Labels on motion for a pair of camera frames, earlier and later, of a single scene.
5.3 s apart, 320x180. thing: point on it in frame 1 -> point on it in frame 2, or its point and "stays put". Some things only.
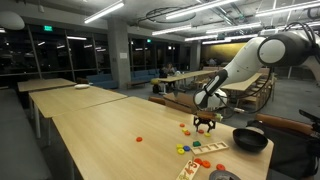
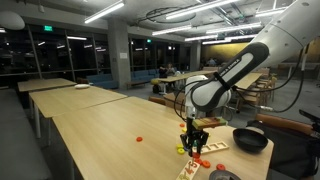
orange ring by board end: [198, 160] stays put
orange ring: [206, 164] stays put
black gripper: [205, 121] -> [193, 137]
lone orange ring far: [139, 139] stays put
